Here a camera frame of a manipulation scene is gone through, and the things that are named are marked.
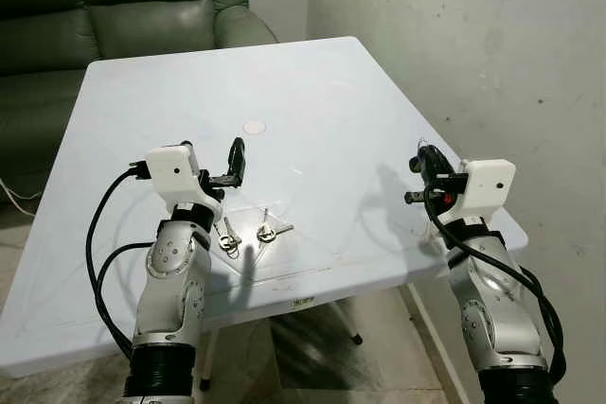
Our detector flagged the green leather sofa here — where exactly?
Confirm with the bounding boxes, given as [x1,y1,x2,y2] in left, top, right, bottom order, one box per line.
[0,0,281,208]

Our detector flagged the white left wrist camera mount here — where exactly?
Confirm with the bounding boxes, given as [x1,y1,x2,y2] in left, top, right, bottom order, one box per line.
[144,143,224,222]

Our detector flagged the two silver keys on ring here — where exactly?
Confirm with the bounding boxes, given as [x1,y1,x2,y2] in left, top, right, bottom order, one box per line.
[215,217,243,255]

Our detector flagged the silver key with ring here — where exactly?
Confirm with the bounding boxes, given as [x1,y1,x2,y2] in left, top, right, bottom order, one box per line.
[255,209,295,243]

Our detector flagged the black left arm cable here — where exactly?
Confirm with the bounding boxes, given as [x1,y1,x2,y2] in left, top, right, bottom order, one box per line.
[86,164,158,360]

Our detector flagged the white floor cable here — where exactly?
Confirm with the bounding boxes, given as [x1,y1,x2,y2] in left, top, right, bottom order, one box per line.
[0,178,39,207]

